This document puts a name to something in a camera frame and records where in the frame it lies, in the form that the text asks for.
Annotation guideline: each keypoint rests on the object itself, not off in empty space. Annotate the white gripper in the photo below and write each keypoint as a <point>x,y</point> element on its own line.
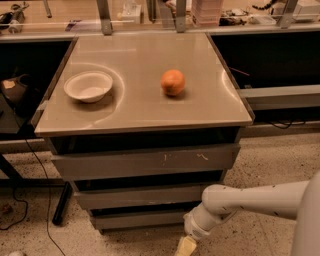
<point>194,227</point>

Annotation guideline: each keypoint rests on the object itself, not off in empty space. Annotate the grey bottom drawer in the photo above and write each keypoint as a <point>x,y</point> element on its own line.
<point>138,219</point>

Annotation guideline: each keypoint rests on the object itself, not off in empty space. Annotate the grey drawer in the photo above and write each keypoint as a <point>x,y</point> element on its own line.
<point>135,163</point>
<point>138,219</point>
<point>143,196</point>

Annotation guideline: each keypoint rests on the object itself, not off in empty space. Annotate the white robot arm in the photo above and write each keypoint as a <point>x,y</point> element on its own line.
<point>299,201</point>

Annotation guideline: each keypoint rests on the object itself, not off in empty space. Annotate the grey middle drawer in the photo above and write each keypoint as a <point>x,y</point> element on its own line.
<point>143,196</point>

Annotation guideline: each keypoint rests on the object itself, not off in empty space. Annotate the grey drawer cabinet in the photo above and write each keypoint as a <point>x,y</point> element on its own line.
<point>136,114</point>

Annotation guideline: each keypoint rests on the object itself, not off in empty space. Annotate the grey top drawer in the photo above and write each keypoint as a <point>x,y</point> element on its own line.
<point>135,163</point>

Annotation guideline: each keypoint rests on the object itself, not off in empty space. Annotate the black table leg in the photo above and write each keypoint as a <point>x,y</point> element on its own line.
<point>62,203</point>

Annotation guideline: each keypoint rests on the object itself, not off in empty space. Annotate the orange fruit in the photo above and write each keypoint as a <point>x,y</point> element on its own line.
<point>172,82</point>

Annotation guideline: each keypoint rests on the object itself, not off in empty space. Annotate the grey metal side shelf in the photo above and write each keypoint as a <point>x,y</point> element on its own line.
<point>287,97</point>

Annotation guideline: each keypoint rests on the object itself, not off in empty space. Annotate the white bowl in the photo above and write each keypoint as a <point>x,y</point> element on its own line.
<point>89,86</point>

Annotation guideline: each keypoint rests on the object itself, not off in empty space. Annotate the dark bag under table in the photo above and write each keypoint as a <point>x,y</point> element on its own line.
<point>21,94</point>

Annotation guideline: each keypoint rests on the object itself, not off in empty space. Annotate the pink stacked trays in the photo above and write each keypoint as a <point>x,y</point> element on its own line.
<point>206,12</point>

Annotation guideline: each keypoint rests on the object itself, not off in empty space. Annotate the white small box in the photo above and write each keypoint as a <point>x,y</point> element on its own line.
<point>131,12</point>

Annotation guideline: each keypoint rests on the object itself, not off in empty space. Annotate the grey metal post middle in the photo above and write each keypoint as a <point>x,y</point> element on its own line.
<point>180,15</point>

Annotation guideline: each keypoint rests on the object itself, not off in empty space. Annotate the grey metal post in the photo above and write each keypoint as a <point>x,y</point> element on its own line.
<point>180,15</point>
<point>286,17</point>
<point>104,15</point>

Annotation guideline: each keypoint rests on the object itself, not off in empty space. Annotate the grey metal post left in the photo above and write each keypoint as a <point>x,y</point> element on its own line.
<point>104,15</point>

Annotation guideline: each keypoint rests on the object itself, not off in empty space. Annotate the grey metal post right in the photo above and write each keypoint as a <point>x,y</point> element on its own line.
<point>286,17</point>

